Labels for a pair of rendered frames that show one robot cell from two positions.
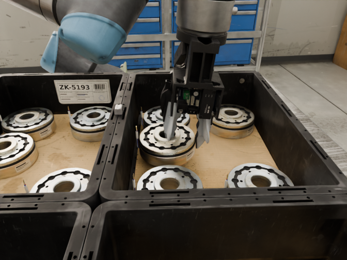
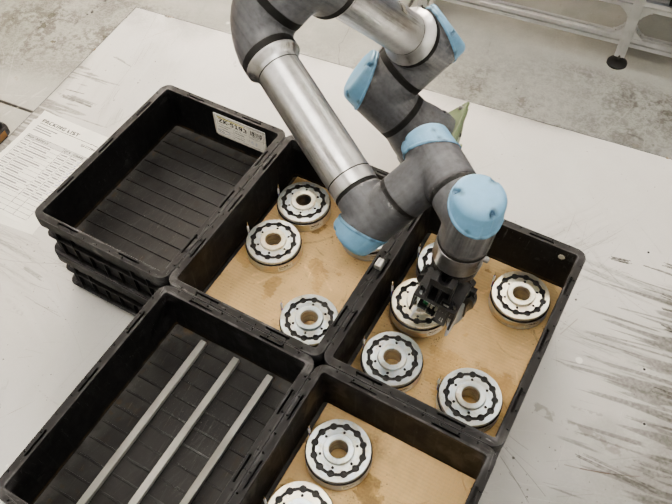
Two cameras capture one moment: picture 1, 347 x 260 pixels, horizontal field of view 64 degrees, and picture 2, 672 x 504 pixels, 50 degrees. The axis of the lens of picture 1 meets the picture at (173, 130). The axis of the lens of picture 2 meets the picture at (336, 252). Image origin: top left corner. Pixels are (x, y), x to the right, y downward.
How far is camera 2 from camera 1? 0.84 m
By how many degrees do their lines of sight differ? 32
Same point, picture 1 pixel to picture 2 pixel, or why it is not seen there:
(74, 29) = (342, 236)
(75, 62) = (386, 108)
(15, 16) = not seen: outside the picture
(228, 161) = (475, 352)
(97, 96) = not seen: hidden behind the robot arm
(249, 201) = (416, 414)
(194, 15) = (440, 260)
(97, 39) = (357, 248)
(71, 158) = (328, 273)
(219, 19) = (459, 271)
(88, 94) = not seen: hidden behind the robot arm
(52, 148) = (316, 250)
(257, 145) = (524, 347)
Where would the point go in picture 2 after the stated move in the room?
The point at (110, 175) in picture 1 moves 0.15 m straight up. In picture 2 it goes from (337, 342) to (336, 290)
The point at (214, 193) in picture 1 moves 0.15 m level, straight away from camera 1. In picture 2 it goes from (398, 395) to (459, 331)
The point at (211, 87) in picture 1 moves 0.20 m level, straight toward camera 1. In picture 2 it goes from (444, 309) to (360, 406)
